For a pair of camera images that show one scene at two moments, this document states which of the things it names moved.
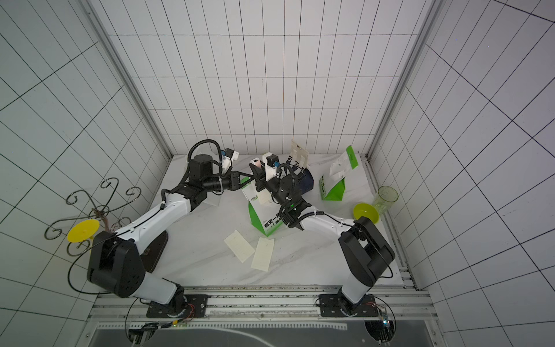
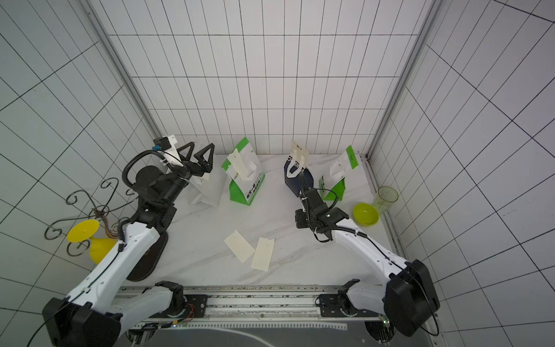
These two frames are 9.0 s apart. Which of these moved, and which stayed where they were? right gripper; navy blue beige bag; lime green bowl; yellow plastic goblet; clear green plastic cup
Moved: right gripper
Stayed: navy blue beige bag; lime green bowl; clear green plastic cup; yellow plastic goblet
